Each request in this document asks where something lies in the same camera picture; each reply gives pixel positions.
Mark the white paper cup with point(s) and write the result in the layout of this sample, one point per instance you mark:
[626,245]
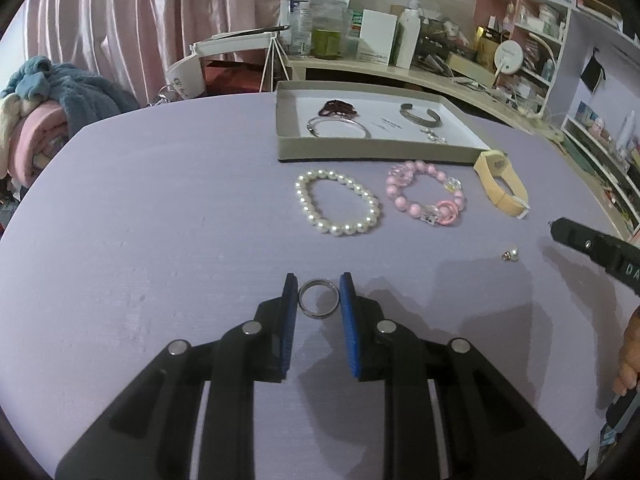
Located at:
[187,77]

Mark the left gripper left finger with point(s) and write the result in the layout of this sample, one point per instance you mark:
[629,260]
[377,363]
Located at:
[191,406]

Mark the clear bag of medicine boxes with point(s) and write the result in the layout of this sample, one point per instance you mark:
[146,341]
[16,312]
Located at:
[303,16]

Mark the purple table mat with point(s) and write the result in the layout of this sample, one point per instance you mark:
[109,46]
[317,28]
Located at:
[176,221]

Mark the white lotion bottle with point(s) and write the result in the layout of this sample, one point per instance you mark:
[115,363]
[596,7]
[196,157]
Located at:
[409,28]

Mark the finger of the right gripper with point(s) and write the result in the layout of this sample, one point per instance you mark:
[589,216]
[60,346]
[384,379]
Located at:
[619,259]

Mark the white round mirror lamp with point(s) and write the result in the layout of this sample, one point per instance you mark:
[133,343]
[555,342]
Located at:
[508,59]

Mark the green glass jar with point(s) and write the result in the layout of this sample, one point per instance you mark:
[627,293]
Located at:
[326,43]

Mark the pile of blankets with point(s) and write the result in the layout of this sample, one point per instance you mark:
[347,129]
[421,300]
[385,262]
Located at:
[43,106]

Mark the pink curtain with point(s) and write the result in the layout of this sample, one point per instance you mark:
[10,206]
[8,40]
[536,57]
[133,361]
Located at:
[133,42]

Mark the thin silver bangle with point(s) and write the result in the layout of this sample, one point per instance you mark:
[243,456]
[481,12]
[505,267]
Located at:
[337,127]

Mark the person's right hand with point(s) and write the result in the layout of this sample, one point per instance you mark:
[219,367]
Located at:
[627,377]

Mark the white cardboard box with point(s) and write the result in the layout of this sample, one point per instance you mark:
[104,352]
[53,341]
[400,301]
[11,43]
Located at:
[377,34]

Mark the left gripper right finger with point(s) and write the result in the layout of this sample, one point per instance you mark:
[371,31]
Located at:
[448,412]

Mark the beige strap watch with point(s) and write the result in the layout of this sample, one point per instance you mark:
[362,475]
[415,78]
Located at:
[501,183]

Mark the pink white bookshelf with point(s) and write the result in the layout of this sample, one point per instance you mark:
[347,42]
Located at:
[580,72]

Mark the single pearl earring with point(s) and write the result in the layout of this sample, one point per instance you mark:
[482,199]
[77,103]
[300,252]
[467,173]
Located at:
[512,255]

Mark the pearl drop earrings cluster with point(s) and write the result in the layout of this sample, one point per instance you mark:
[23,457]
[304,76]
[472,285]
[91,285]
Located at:
[433,137]

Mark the grey shallow jewelry tray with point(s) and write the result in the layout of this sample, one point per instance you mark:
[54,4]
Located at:
[393,116]

